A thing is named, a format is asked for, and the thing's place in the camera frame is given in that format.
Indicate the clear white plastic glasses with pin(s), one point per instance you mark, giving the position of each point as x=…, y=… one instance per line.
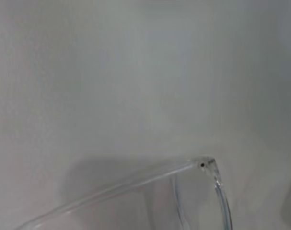
x=207, y=164

